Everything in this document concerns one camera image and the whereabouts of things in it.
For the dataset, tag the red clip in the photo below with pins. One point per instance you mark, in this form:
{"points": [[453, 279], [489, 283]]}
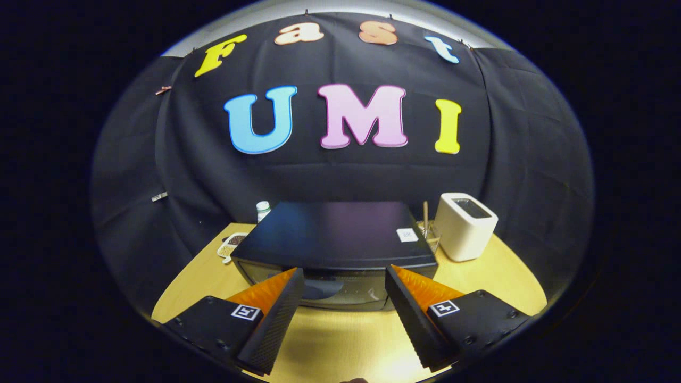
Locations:
{"points": [[163, 90]]}

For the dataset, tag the black toaster oven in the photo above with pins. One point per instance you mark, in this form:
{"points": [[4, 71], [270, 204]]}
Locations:
{"points": [[330, 229]]}

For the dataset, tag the wooden stick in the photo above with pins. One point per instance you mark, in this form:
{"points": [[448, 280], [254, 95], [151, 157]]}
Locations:
{"points": [[425, 213]]}

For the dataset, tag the white patterned plate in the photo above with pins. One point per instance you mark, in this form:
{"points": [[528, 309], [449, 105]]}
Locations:
{"points": [[226, 250]]}

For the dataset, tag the white toaster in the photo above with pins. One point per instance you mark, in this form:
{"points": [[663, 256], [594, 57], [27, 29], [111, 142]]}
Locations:
{"points": [[463, 236]]}

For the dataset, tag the black backdrop cloth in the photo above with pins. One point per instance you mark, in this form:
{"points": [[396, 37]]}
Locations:
{"points": [[340, 175]]}

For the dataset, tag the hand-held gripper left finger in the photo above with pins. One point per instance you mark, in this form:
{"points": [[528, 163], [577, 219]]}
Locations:
{"points": [[274, 324]]}

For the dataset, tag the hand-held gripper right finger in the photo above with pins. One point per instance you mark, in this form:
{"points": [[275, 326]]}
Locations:
{"points": [[409, 319]]}

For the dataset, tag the silver clip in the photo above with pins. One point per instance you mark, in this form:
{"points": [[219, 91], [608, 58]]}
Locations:
{"points": [[159, 197]]}

